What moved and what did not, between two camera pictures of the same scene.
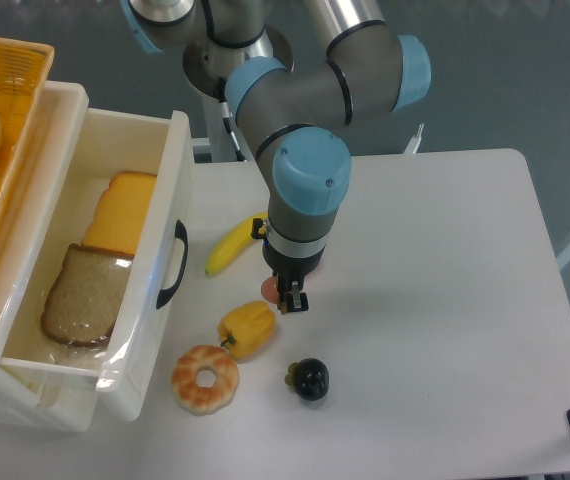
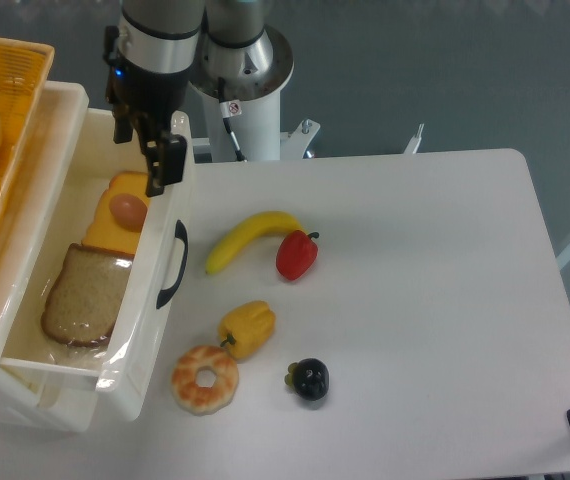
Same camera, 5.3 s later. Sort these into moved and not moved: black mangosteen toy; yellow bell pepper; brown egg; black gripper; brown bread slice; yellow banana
Moved: black gripper; brown egg
Not moved: yellow banana; black mangosteen toy; brown bread slice; yellow bell pepper
